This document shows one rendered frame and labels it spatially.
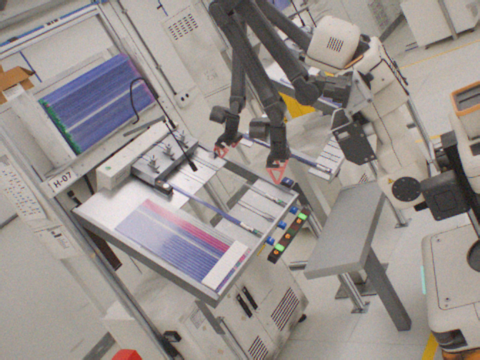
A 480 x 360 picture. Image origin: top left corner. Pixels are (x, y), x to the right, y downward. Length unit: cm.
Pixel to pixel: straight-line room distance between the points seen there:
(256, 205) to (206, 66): 129
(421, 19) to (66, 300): 483
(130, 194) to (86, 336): 180
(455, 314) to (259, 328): 95
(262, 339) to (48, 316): 168
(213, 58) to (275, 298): 150
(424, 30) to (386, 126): 468
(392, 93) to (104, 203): 123
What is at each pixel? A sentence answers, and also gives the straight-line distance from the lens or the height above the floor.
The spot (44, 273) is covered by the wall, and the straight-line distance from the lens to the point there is 375.
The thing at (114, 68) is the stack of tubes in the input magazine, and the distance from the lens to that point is 245.
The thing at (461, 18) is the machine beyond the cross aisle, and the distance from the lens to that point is 642.
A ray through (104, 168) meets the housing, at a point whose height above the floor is 128.
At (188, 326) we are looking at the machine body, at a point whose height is 56.
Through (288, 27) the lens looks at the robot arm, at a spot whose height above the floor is 140.
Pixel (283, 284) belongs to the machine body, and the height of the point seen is 27.
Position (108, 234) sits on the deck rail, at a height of 108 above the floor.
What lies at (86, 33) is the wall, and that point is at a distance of 437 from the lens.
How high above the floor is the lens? 159
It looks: 17 degrees down
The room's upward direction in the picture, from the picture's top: 31 degrees counter-clockwise
